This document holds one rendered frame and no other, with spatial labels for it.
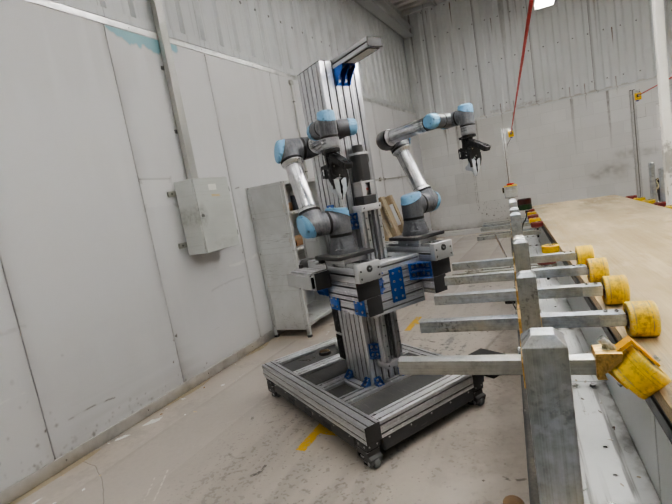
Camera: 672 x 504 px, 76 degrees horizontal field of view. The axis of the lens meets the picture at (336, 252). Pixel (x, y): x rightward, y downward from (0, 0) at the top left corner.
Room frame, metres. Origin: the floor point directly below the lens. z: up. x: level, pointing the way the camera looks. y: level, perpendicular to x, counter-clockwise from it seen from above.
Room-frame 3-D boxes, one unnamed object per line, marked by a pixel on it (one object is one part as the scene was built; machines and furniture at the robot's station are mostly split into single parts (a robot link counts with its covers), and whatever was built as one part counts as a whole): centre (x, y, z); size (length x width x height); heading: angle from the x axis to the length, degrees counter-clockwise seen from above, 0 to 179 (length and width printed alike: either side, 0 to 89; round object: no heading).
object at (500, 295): (1.25, -0.52, 0.95); 0.50 x 0.04 x 0.04; 67
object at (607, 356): (0.72, -0.48, 0.95); 0.10 x 0.04 x 0.10; 67
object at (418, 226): (2.42, -0.46, 1.09); 0.15 x 0.15 x 0.10
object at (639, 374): (0.72, -0.49, 0.93); 0.09 x 0.08 x 0.09; 67
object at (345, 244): (2.16, -0.04, 1.09); 0.15 x 0.15 x 0.10
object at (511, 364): (0.81, -0.26, 0.95); 0.36 x 0.03 x 0.03; 67
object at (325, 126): (1.81, -0.05, 1.62); 0.09 x 0.08 x 0.11; 24
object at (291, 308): (4.62, 0.37, 0.78); 0.90 x 0.45 x 1.55; 151
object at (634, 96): (3.90, -2.85, 1.25); 0.15 x 0.08 x 1.10; 157
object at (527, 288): (0.82, -0.36, 0.88); 0.03 x 0.03 x 0.48; 67
